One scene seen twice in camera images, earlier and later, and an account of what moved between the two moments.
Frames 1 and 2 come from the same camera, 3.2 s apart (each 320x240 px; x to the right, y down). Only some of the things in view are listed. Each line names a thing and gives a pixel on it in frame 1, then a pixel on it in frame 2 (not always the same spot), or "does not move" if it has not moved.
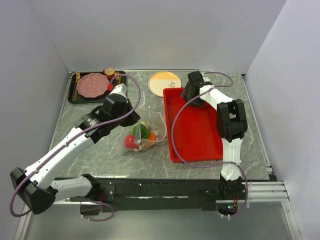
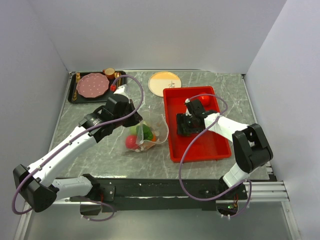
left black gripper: [133, 118] does not move
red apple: [129, 142] does not move
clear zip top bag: [150, 129] does not move
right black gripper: [188, 88] → [181, 118]
